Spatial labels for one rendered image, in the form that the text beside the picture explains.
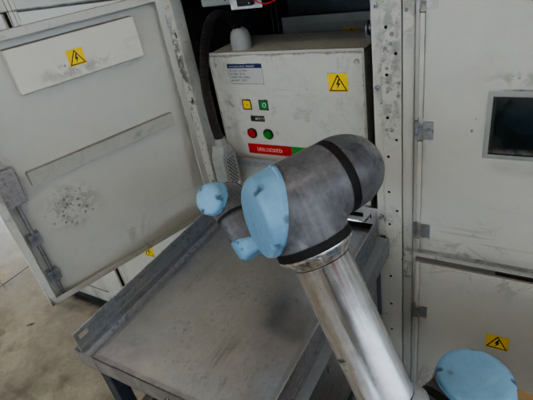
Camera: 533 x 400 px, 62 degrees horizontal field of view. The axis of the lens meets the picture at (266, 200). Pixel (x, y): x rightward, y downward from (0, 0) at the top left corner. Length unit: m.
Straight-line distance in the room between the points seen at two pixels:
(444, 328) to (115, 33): 1.30
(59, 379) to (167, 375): 1.44
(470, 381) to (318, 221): 0.36
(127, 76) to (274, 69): 0.43
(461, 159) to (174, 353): 0.84
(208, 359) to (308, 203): 0.63
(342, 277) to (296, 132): 0.79
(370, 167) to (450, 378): 0.35
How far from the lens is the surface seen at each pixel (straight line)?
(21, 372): 2.69
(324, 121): 1.29
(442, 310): 1.48
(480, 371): 0.81
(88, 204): 1.43
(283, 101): 1.33
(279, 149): 1.41
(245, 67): 1.36
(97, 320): 1.27
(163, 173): 1.51
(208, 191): 0.99
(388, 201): 1.30
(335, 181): 0.60
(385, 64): 1.14
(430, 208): 1.25
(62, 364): 2.59
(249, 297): 1.23
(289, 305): 1.18
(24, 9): 1.90
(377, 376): 0.68
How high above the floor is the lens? 1.68
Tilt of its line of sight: 31 degrees down
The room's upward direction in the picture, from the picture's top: 11 degrees counter-clockwise
